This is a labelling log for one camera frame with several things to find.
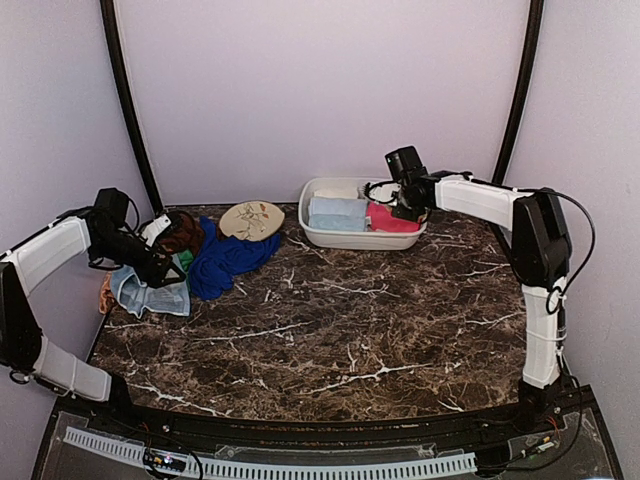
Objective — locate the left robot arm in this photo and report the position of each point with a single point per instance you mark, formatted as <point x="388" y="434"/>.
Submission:
<point x="27" y="351"/>

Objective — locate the light blue rolled towel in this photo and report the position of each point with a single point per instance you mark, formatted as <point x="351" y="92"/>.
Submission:
<point x="337" y="207"/>
<point x="334" y="222"/>

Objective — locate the light blue crumpled towel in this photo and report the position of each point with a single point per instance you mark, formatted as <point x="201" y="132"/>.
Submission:
<point x="137" y="297"/>

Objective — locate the black right frame post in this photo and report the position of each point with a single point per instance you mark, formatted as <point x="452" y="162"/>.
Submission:
<point x="521" y="90"/>

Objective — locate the white slotted cable duct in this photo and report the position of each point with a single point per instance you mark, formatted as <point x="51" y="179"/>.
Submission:
<point x="165" y="463"/>

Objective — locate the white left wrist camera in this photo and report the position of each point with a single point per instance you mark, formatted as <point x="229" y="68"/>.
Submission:
<point x="152" y="230"/>

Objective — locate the pink towel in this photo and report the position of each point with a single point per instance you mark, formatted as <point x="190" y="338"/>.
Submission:
<point x="380" y="219"/>

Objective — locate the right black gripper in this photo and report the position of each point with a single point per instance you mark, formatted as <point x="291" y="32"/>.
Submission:
<point x="410" y="214"/>

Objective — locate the light blue rolled towel front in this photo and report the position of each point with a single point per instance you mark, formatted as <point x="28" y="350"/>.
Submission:
<point x="334" y="222"/>

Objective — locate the black front rail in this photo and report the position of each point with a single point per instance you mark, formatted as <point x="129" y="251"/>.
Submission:
<point x="482" y="429"/>

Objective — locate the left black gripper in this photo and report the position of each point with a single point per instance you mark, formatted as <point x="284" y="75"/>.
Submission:
<point x="154" y="278"/>

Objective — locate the green towel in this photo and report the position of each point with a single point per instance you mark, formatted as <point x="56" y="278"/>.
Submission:
<point x="186" y="259"/>

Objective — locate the white plastic tub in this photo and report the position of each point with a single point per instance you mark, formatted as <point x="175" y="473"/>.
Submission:
<point x="367" y="240"/>

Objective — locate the light blue rolled towel back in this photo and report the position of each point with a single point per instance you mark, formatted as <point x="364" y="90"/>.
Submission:
<point x="337" y="207"/>

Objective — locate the brown towel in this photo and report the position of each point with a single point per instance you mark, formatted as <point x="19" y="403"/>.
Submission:
<point x="183" y="234"/>

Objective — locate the black frame post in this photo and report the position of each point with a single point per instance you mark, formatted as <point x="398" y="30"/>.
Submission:
<point x="521" y="90"/>
<point x="126" y="101"/>

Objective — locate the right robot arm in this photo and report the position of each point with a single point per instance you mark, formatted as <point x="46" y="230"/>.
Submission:
<point x="538" y="247"/>

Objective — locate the black left frame post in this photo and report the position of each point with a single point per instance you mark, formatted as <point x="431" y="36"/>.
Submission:
<point x="126" y="101"/>

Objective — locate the orange peach towel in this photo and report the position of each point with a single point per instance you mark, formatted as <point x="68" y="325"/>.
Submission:
<point x="107" y="300"/>

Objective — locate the white rolled towel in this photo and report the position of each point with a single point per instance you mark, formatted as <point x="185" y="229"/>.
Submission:
<point x="337" y="193"/>

